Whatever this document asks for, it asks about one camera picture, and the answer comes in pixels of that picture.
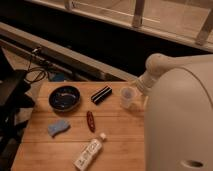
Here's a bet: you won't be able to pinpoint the black cable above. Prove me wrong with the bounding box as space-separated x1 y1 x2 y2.
23 46 55 85

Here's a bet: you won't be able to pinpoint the blue sponge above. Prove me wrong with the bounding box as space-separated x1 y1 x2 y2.
47 120 70 137

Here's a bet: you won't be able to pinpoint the blue object behind table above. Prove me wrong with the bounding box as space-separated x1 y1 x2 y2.
51 74 65 82

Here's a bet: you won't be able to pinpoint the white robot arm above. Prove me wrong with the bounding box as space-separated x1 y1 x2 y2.
136 54 213 171

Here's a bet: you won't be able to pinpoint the dark blue ceramic bowl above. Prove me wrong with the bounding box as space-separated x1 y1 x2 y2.
49 85 80 112

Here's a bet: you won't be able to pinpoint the white ceramic cup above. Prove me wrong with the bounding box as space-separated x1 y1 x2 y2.
120 87 136 109

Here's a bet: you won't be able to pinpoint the black box with white stripe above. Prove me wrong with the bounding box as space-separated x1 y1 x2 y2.
91 86 112 105

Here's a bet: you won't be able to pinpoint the black stand at left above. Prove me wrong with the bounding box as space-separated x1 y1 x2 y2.
0 47 35 171

